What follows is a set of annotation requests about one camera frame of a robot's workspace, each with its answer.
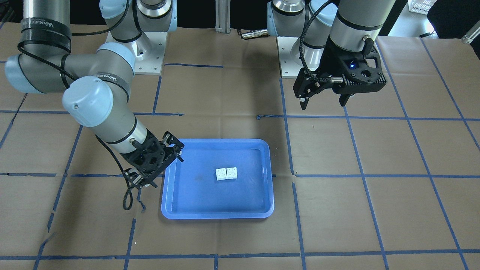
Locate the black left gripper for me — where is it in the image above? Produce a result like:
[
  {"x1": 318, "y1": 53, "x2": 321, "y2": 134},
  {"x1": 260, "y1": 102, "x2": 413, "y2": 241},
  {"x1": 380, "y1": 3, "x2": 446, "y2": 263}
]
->
[{"x1": 293, "y1": 36, "x2": 387, "y2": 110}]

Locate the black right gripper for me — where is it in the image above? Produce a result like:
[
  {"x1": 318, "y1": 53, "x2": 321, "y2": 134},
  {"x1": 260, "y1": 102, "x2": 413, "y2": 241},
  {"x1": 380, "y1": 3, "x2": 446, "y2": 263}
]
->
[{"x1": 122, "y1": 130, "x2": 185, "y2": 188}]

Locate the white block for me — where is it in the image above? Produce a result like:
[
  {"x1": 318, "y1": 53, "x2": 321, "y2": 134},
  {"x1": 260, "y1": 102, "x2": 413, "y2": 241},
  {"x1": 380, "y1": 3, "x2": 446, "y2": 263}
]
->
[
  {"x1": 226, "y1": 167, "x2": 238, "y2": 180},
  {"x1": 215, "y1": 168, "x2": 227, "y2": 181}
]

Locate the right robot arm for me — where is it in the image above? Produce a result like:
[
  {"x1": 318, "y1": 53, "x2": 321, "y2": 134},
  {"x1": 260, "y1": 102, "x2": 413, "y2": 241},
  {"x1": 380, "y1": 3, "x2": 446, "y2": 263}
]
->
[{"x1": 5, "y1": 0, "x2": 184, "y2": 188}]

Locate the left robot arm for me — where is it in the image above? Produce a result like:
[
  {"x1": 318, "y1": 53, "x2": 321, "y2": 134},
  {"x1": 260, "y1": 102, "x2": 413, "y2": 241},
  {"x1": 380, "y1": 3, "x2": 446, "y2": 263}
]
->
[{"x1": 266, "y1": 0, "x2": 395, "y2": 110}]

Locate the blue plastic tray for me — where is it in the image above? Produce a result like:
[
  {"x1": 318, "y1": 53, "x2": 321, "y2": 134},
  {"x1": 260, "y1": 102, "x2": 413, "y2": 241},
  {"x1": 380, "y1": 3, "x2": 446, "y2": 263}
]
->
[{"x1": 160, "y1": 138, "x2": 275, "y2": 219}]

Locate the white plastic basket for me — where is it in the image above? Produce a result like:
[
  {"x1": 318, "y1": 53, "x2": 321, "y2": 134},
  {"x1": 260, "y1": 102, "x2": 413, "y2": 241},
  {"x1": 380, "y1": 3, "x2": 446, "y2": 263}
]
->
[{"x1": 407, "y1": 0, "x2": 437, "y2": 15}]

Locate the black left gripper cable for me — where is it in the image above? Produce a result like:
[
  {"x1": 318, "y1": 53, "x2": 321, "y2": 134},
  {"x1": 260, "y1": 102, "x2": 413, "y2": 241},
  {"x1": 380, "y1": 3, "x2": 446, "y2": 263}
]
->
[{"x1": 299, "y1": 0, "x2": 344, "y2": 84}]

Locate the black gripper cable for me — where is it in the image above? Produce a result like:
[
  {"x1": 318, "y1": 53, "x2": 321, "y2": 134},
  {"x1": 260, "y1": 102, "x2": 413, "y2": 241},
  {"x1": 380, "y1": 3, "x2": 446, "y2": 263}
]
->
[
  {"x1": 94, "y1": 133, "x2": 150, "y2": 210},
  {"x1": 299, "y1": 0, "x2": 344, "y2": 84}
]

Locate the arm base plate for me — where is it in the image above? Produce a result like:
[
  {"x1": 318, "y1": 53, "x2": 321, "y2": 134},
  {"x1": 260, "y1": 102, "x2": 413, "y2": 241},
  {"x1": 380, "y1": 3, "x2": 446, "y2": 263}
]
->
[
  {"x1": 276, "y1": 36, "x2": 324, "y2": 79},
  {"x1": 130, "y1": 32, "x2": 168, "y2": 75}
]

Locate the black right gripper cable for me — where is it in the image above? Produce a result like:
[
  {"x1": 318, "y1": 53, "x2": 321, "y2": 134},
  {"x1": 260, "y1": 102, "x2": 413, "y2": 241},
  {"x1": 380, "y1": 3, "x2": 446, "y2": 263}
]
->
[{"x1": 94, "y1": 133, "x2": 150, "y2": 210}]

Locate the metal cable connector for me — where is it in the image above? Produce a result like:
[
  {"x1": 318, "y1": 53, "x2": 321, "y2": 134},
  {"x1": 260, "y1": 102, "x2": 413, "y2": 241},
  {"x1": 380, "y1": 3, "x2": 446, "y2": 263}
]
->
[{"x1": 238, "y1": 29, "x2": 269, "y2": 41}]

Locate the aluminium frame post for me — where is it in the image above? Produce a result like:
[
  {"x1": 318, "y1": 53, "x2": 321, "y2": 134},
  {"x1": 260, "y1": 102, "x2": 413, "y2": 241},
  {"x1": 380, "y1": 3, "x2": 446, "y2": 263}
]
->
[{"x1": 214, "y1": 0, "x2": 231, "y2": 35}]

